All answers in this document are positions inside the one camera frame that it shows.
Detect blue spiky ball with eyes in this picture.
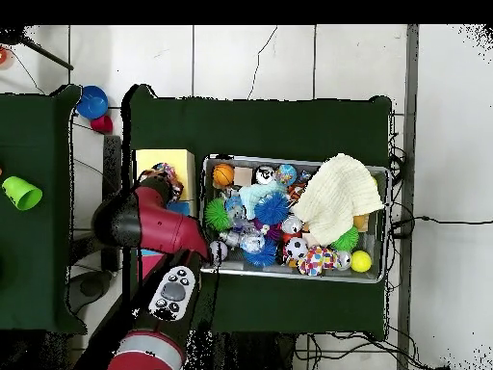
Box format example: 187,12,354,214
253,191,290,226

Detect black floor stand base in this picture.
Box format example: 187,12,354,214
67,269,114,309

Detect black cable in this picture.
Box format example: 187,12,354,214
388,214,493,242

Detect green cup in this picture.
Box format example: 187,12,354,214
1,175,43,212

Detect black and white soccer ball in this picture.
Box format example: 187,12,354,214
284,236,309,261

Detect red cup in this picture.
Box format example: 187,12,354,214
90,114,115,135

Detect wooden box with three holes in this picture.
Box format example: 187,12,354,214
132,147,199,284

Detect orange basketball toy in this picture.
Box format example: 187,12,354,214
212,163,235,188

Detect light blue cloth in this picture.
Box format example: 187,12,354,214
238,180,288,221

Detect colourful dotted napkin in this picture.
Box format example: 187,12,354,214
151,161,185,202
296,245,342,278

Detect green cloth side table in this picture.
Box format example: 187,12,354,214
0,84,88,334

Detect yellow tennis ball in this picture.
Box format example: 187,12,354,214
350,250,374,274

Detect blue bowl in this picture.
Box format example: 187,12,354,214
75,85,110,120

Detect small globe ball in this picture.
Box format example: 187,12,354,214
274,164,298,187

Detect black tripod pole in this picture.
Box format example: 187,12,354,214
0,25,75,71

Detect white baseball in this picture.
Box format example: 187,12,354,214
209,240,229,264

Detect cream waffle cloth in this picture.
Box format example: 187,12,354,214
290,152,385,248

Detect silver mesh bin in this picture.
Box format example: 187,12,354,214
199,153,390,284

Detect dark green tablecloth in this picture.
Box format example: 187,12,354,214
121,83,394,342

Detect green spiky ball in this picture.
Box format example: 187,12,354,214
203,198,232,232

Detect black upright board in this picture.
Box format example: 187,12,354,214
102,134,123,273

